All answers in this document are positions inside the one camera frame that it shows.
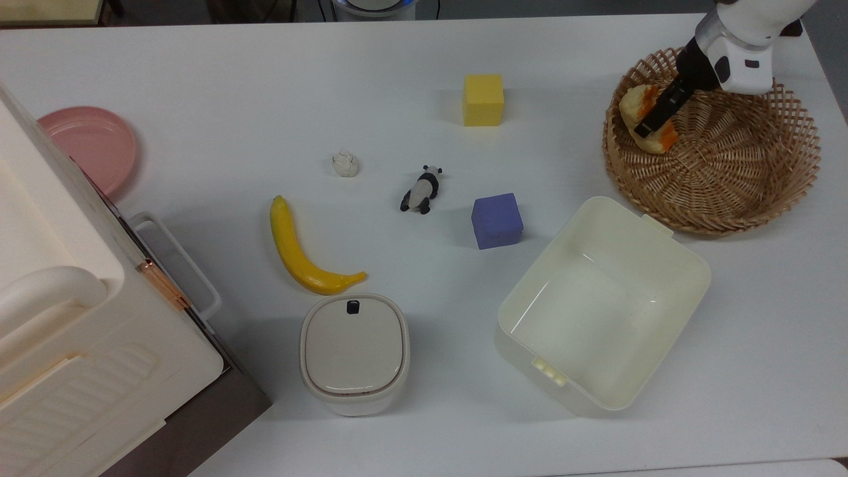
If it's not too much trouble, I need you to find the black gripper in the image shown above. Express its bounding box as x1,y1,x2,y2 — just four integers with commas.
634,36,721,138

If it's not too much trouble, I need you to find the bread with orange topping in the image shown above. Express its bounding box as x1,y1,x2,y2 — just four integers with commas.
619,84,680,154

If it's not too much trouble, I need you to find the woven wicker basket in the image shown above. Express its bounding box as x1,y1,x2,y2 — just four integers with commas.
603,48,821,236

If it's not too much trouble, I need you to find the yellow cube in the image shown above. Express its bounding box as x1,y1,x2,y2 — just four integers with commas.
462,74,505,127

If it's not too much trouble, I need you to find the purple cube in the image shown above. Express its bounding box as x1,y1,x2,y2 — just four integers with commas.
471,193,524,250

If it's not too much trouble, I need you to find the cream open plastic bin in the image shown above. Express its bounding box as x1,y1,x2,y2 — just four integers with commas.
495,196,712,418

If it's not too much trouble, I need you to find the panda toy figure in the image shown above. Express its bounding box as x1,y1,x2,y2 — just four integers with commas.
399,165,443,215

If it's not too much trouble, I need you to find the beige lidded trash can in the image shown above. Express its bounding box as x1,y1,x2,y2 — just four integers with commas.
299,293,411,417

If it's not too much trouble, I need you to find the yellow banana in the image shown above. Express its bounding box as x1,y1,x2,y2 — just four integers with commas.
270,195,368,295

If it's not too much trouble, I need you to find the copper latch on storage box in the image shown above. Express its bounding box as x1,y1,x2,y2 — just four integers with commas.
137,260,191,311

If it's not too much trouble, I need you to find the dark wooden box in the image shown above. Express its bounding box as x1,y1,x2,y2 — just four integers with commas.
70,159,272,477

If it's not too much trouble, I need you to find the pink plate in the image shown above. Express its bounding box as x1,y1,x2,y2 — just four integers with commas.
38,106,138,198

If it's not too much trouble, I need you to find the light wooden desk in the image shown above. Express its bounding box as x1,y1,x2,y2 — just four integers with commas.
0,0,107,27

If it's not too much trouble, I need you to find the white handle of wooden box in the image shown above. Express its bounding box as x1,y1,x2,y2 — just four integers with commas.
127,212,223,322

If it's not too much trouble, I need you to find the cream storage box with handles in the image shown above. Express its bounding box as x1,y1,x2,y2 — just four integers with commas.
0,83,225,477

